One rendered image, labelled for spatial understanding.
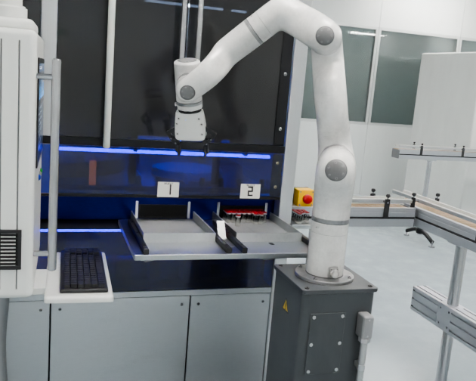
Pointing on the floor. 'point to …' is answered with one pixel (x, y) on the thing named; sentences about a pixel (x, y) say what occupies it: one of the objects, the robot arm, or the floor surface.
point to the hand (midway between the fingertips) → (192, 152)
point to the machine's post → (292, 135)
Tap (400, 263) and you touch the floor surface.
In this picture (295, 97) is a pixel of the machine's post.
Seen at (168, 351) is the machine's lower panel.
